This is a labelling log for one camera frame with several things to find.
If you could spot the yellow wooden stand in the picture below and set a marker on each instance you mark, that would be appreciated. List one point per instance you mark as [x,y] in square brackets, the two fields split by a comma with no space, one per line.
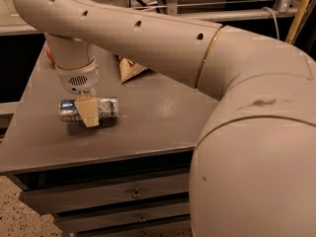
[297,20]

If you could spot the grey drawer cabinet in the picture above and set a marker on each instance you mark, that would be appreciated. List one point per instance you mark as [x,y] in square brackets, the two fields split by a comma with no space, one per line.
[161,114]

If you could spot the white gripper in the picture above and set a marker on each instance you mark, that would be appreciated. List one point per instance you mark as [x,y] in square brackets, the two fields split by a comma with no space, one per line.
[77,80]

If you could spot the bottom grey drawer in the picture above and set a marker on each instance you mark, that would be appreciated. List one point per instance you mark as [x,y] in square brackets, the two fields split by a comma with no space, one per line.
[146,229]

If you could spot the top grey drawer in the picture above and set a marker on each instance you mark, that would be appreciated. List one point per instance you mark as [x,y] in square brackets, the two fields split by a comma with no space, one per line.
[62,199]

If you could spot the middle grey drawer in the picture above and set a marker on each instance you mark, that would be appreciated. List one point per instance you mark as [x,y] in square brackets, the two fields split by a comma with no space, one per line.
[104,220]

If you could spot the grey drawer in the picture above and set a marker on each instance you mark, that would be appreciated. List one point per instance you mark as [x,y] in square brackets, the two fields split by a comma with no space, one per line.
[146,229]
[104,220]
[62,199]

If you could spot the brown yellow chip bag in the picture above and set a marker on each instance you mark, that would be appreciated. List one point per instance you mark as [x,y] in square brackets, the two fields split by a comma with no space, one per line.
[129,69]

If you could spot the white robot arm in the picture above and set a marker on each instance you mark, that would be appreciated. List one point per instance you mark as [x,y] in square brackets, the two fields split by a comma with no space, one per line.
[253,172]

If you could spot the silver blue redbull can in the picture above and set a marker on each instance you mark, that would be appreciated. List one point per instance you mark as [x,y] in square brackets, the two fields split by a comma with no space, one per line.
[107,107]

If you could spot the metal railing frame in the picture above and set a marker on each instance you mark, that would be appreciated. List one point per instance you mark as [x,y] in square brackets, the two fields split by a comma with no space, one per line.
[184,7]

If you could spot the red apple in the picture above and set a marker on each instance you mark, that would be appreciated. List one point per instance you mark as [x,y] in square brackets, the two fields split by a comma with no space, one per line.
[48,54]

